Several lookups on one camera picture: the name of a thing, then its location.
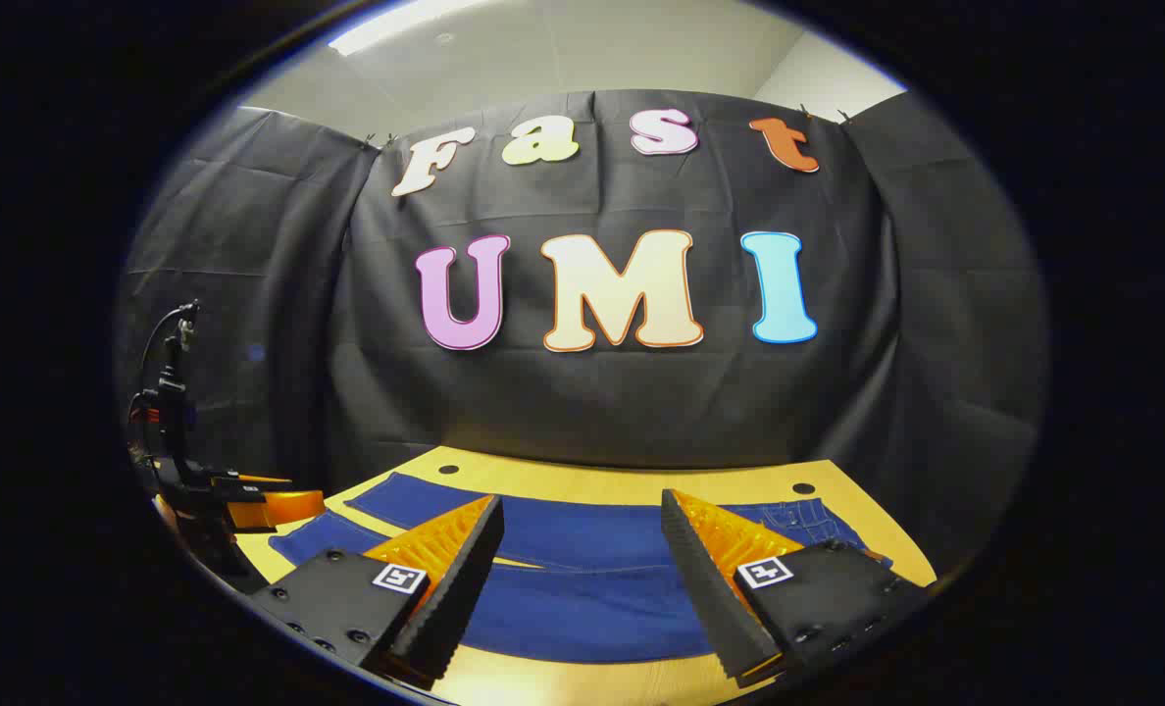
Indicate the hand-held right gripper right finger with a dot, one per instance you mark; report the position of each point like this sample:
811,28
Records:
705,579

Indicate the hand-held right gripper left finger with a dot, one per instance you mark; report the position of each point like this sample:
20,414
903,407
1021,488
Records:
465,579

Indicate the black backdrop cloth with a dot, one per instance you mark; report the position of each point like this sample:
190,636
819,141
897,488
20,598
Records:
592,392

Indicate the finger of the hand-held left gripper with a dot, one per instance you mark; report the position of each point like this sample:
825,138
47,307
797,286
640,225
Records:
283,505

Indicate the blue denim jeans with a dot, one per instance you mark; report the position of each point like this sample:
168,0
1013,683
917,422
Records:
582,588

